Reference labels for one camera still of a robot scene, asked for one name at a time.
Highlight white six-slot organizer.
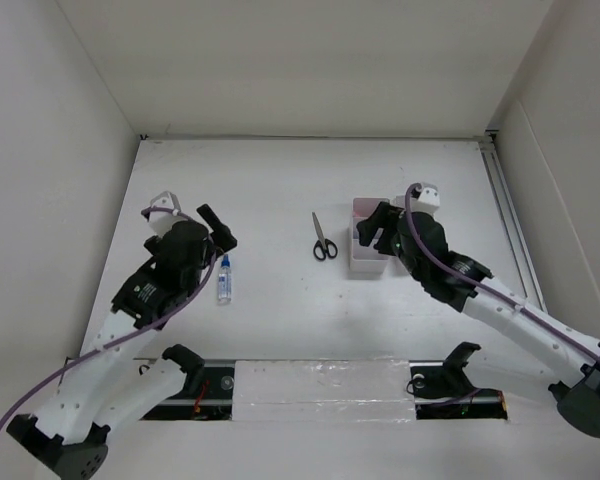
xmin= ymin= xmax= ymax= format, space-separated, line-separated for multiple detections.
xmin=349 ymin=197 xmax=402 ymax=276

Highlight white foam front block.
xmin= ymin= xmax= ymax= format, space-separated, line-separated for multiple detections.
xmin=232 ymin=359 xmax=416 ymax=424

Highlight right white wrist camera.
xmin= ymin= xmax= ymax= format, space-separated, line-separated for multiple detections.
xmin=410 ymin=183 xmax=441 ymax=216

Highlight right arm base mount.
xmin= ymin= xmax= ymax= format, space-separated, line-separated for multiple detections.
xmin=405 ymin=342 xmax=508 ymax=421

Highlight black handled scissors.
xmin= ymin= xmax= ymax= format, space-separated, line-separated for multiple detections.
xmin=312 ymin=212 xmax=338 ymax=262

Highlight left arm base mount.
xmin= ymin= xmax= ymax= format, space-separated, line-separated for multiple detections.
xmin=142 ymin=345 xmax=236 ymax=421

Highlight blue spray bottle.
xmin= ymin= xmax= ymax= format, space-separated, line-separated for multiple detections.
xmin=217 ymin=254 xmax=232 ymax=305

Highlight aluminium side rail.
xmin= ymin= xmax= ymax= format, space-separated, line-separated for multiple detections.
xmin=478 ymin=130 xmax=547 ymax=311

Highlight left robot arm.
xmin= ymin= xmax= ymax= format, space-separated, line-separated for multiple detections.
xmin=6 ymin=204 xmax=237 ymax=479

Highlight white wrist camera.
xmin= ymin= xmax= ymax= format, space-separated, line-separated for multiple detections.
xmin=146 ymin=191 xmax=183 ymax=236
xmin=410 ymin=183 xmax=441 ymax=216

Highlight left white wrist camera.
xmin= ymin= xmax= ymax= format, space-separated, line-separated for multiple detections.
xmin=146 ymin=191 xmax=183 ymax=236

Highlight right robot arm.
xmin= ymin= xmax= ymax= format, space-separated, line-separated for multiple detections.
xmin=355 ymin=201 xmax=600 ymax=438

